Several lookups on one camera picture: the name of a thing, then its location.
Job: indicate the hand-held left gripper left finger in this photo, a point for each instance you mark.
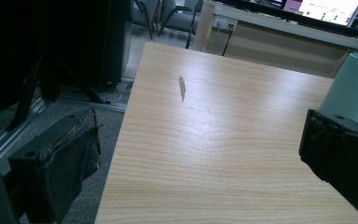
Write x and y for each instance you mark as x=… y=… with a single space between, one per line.
x=56 y=161

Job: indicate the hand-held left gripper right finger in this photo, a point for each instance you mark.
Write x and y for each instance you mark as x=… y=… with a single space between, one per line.
x=345 y=149

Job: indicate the pale green cup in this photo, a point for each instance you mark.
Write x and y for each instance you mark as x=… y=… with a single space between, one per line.
x=351 y=90

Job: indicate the black stand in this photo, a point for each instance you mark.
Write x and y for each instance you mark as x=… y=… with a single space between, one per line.
x=34 y=93

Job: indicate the beige desk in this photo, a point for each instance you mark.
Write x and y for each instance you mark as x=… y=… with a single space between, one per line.
x=279 y=46

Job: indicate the black cabinet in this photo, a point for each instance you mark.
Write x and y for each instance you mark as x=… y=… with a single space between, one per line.
x=113 y=43

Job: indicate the computer monitor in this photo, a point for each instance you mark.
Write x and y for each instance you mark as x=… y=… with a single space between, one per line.
x=326 y=10

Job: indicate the grey chair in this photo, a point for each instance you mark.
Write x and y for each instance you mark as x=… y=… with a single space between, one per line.
x=164 y=15

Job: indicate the white wall socket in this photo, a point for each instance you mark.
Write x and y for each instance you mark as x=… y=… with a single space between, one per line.
x=225 y=22

